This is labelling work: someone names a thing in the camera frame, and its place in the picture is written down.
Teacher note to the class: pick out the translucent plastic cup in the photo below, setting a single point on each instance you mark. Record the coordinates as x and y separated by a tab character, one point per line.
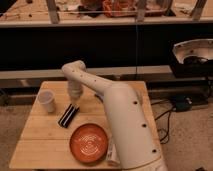
46	99

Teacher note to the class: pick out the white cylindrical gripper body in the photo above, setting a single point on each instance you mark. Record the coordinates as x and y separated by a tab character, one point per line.
75	89

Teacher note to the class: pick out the wooden table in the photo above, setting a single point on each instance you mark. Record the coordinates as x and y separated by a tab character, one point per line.
45	145

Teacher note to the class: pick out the black power adapter box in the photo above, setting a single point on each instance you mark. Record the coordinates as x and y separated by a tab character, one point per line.
181	103

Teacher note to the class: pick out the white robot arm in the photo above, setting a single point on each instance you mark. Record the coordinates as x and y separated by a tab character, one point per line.
135	145

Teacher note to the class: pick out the white plastic bottle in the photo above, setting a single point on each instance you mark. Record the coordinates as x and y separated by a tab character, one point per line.
111	157

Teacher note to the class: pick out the silver metal dome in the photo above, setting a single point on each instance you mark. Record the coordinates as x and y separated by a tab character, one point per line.
201	48

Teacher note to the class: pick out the orange round plate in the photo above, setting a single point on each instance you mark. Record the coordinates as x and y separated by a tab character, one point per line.
88	143

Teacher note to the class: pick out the orange object on shelf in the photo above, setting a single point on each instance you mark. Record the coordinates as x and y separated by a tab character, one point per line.
118	8

